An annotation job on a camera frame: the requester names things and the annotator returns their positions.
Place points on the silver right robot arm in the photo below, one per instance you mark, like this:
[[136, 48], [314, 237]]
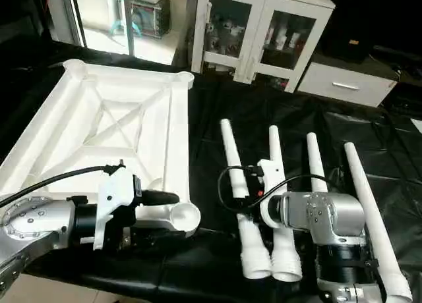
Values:
[[323, 217]]

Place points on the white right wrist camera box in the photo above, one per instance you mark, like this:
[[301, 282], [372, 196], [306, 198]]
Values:
[[271, 178]]

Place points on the blue grey floor appliance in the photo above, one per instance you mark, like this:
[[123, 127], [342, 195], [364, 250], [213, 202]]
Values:
[[148, 16]]

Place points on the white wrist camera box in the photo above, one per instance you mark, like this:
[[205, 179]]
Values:
[[271, 178], [113, 197]]

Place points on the white plastic table leg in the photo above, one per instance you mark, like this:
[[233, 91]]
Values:
[[316, 165], [277, 148], [369, 204], [232, 158]]

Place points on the white drawer unit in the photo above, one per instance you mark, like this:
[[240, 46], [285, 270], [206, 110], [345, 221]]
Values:
[[343, 85]]

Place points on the white glass-door cabinet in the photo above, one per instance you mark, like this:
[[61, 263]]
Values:
[[260, 72]]

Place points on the black work mat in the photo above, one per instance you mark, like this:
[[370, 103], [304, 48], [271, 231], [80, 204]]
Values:
[[204, 118]]

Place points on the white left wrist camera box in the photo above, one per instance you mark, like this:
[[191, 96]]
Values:
[[113, 197]]

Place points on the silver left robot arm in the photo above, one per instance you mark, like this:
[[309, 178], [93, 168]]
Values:
[[33, 227]]

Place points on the white plastic table top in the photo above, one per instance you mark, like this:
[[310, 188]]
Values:
[[79, 132]]

